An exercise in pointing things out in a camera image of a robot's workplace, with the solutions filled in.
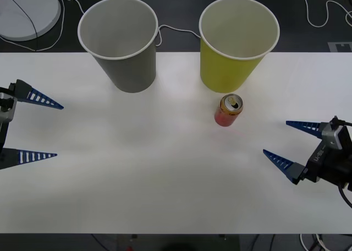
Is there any thin white cable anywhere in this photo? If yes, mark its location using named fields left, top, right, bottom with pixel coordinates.
left=0, top=0, right=66, bottom=53

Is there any long looping white cable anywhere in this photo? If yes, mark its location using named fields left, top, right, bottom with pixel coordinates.
left=300, top=0, right=352, bottom=28

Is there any white cable under table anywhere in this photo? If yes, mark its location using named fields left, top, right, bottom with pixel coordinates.
left=299, top=233, right=331, bottom=251

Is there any yellow-green plastic bin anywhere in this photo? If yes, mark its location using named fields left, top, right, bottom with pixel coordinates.
left=198, top=0, right=281, bottom=94

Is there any grey and white floor marker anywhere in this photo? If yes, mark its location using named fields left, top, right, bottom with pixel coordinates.
left=328, top=41, right=352, bottom=53

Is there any white round disc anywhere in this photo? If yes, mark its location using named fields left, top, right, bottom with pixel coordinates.
left=0, top=0, right=62, bottom=42

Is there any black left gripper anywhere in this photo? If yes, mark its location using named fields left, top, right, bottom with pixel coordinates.
left=0, top=79, right=64, bottom=171

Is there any thin black cable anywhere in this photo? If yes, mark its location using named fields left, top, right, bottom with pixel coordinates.
left=5, top=0, right=39, bottom=51

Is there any red and gold drink can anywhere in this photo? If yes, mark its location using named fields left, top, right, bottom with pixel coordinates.
left=214, top=93, right=245, bottom=128

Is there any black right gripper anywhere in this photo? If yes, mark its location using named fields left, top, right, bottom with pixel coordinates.
left=262, top=120, right=352, bottom=192

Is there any white power strip cable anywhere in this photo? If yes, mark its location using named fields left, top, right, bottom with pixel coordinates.
left=71, top=0, right=202, bottom=47

